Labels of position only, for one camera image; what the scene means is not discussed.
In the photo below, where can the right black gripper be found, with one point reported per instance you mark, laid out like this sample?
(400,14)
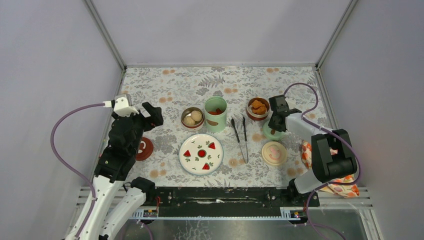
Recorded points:
(271,124)

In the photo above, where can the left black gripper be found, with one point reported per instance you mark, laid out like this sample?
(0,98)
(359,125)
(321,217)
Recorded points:
(142,120)

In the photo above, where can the fried chicken piece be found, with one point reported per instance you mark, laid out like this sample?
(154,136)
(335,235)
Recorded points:
(263,110)
(256,105)

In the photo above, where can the green lid with handle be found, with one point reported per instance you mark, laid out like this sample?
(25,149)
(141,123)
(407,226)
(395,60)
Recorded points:
(271,133)

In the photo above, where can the rice ball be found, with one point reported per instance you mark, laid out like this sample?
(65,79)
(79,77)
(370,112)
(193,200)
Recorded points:
(196,115)
(188,121)

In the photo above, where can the steel bowl red band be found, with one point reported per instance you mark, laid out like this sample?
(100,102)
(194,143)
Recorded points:
(198,125)
(254,116)

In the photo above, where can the white plate with food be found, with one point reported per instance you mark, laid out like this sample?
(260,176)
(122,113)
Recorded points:
(201,154)

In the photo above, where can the green cylindrical container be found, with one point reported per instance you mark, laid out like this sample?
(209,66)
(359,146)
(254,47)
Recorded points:
(215,124)

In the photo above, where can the red sausage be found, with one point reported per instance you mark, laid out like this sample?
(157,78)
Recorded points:
(215,113)

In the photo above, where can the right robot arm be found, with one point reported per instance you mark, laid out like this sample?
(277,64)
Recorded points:
(332,156)

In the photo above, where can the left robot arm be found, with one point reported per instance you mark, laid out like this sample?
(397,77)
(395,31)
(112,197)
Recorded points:
(114,164)

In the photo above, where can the red round lid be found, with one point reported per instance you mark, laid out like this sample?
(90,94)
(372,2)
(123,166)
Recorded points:
(145,150)

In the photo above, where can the cream round lid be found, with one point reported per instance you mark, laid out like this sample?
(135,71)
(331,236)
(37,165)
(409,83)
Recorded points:
(274,153)

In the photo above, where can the floral table mat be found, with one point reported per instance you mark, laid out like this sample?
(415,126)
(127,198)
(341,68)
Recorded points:
(175,89)

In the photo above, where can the orange floral cloth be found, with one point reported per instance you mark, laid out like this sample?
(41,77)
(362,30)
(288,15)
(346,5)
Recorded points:
(346,191)

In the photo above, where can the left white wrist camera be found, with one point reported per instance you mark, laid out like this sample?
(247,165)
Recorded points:
(121,105)

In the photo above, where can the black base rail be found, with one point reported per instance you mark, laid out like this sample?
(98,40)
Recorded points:
(218,201)

